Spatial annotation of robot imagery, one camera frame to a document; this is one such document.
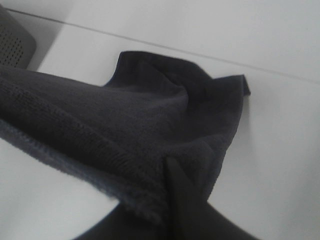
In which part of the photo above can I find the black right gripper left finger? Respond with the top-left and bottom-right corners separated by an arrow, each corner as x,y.
165,157 -> 209,240

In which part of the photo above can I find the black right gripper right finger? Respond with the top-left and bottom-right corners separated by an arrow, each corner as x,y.
77,199 -> 259,240

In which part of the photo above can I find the dark navy towel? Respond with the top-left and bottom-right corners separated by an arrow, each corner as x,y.
0,51 -> 250,224

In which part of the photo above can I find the grey perforated plastic basket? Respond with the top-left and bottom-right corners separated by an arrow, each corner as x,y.
0,6 -> 37,69

